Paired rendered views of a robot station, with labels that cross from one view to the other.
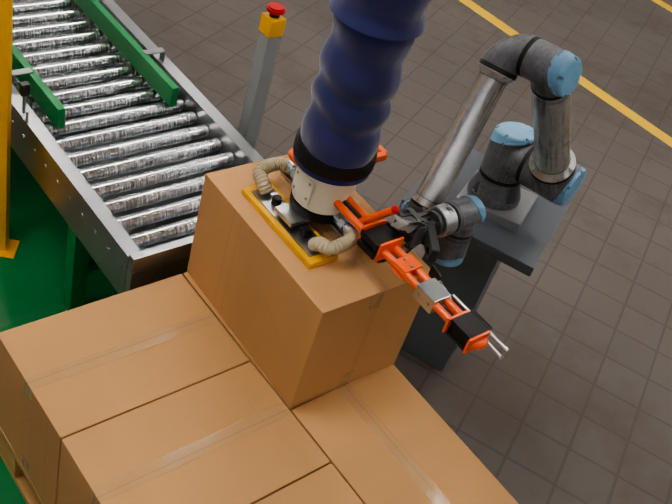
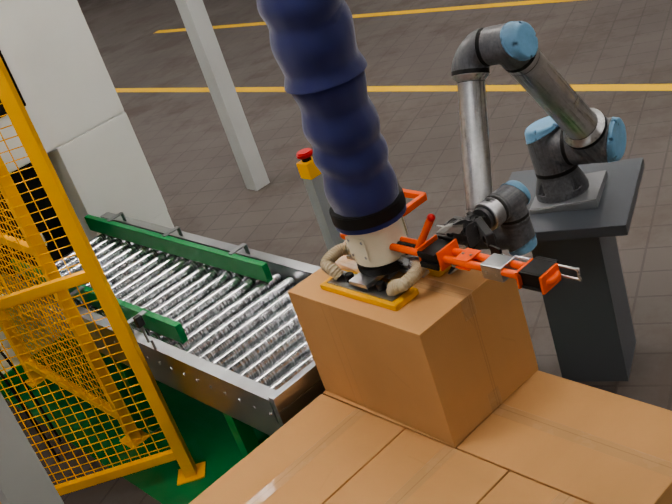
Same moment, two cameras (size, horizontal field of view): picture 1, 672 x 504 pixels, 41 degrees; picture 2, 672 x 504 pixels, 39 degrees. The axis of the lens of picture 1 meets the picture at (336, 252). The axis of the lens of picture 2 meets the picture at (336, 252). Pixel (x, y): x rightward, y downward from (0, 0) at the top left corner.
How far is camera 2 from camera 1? 0.72 m
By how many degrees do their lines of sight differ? 19
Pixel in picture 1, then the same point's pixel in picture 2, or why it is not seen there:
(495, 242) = (580, 224)
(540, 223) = (618, 190)
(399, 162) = not seen: hidden behind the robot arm
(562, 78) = (516, 43)
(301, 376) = (442, 408)
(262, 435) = (437, 478)
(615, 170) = not seen: outside the picture
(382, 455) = (556, 443)
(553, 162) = (578, 124)
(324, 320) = (426, 342)
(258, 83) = (326, 222)
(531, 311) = not seen: outside the picture
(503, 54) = (463, 57)
